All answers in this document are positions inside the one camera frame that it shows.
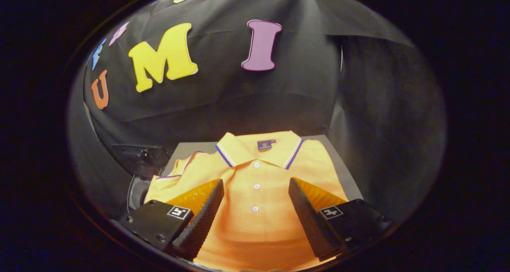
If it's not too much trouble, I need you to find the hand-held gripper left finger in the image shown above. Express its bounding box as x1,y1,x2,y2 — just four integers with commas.
119,179,224,261

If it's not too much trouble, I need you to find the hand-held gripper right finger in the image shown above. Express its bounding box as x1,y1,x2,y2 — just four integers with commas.
288,177,394,262

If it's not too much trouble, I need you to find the orange polo shirt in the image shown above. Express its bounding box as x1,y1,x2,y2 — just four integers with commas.
143,131,349,272

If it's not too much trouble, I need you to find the grey metal cabinet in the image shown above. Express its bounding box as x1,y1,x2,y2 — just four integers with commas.
161,135,364,201

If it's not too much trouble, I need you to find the black backdrop cloth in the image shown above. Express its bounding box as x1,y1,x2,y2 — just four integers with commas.
67,0,447,225

